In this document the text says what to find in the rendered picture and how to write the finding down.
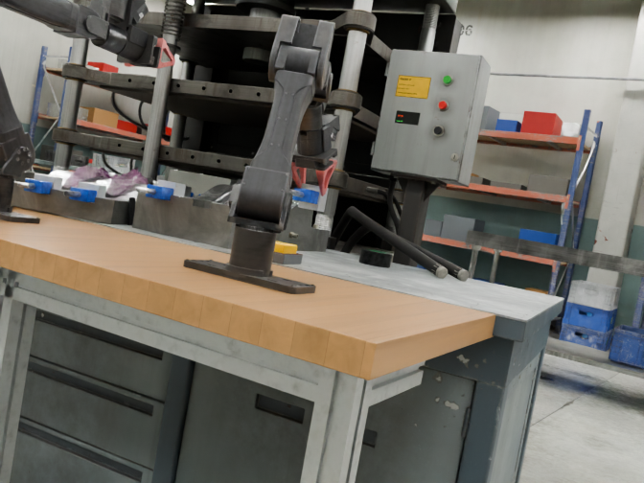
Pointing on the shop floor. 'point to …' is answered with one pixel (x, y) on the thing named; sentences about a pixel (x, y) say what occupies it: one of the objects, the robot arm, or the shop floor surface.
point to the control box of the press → (427, 129)
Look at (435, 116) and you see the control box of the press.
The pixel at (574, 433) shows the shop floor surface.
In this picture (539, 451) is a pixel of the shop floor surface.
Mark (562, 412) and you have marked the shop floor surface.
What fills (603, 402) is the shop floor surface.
